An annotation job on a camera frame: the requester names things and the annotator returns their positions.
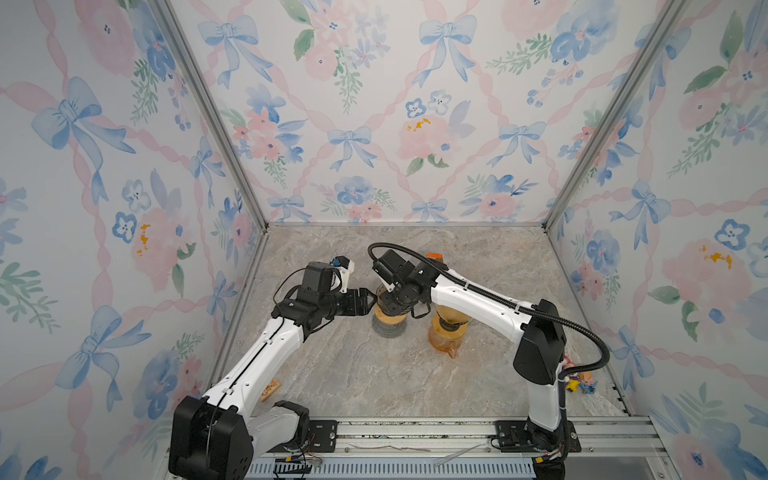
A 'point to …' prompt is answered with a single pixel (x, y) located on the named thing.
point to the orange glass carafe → (449, 345)
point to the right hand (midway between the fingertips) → (391, 299)
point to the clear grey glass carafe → (389, 331)
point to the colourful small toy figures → (579, 381)
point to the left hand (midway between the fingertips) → (366, 295)
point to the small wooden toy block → (273, 386)
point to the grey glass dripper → (388, 319)
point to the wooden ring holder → (447, 333)
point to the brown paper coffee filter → (452, 314)
